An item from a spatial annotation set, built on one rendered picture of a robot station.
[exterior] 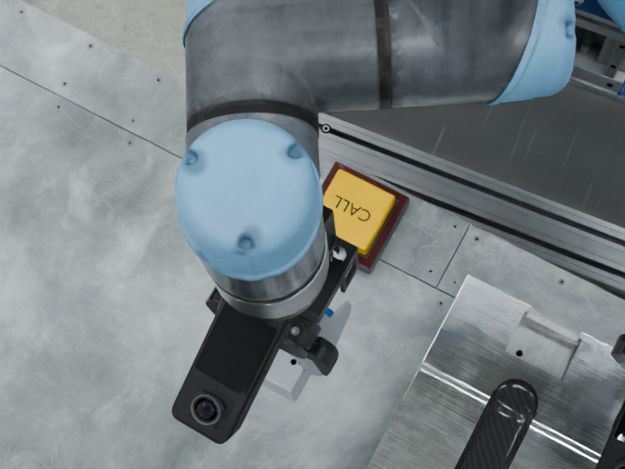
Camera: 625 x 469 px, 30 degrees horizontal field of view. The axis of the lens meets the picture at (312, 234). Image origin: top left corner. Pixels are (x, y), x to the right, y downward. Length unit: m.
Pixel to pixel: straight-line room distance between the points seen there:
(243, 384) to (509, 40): 0.29
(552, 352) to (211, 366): 0.35
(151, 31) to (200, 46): 1.46
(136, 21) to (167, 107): 0.97
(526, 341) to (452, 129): 0.80
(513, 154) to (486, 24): 1.14
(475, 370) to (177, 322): 0.29
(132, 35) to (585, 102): 0.81
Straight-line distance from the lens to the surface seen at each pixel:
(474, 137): 1.78
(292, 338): 0.79
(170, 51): 2.10
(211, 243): 0.59
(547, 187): 1.77
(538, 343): 1.03
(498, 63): 0.65
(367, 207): 1.08
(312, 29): 0.65
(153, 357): 1.10
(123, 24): 2.14
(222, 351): 0.78
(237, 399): 0.78
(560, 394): 0.99
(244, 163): 0.60
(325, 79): 0.65
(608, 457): 0.82
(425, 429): 0.98
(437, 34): 0.65
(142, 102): 1.18
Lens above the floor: 1.86
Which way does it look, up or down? 73 degrees down
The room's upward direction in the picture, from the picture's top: 10 degrees counter-clockwise
